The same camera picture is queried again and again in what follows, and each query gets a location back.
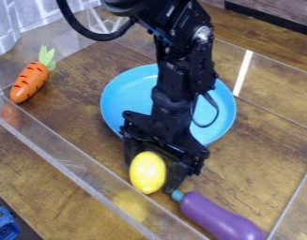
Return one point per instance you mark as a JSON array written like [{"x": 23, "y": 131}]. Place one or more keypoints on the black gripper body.
[{"x": 163, "y": 129}]

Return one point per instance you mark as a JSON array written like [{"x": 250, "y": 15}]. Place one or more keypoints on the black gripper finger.
[
  {"x": 132, "y": 147},
  {"x": 184, "y": 167}
]

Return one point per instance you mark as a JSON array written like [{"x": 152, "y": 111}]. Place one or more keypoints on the yellow toy lemon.
[{"x": 147, "y": 172}]

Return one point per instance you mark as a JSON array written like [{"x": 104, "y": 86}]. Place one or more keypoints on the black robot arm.
[{"x": 183, "y": 40}]

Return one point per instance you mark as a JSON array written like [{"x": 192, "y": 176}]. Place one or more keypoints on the blue round tray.
[{"x": 127, "y": 93}]

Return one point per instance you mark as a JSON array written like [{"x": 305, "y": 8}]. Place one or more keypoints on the purple toy eggplant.
[{"x": 226, "y": 225}]

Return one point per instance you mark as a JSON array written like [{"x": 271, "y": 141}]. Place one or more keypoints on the orange toy carrot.
[{"x": 33, "y": 76}]

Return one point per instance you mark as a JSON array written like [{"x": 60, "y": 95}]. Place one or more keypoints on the blue object at corner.
[{"x": 9, "y": 228}]

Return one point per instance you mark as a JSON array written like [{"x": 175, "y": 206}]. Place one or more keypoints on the clear acrylic enclosure wall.
[{"x": 63, "y": 176}]

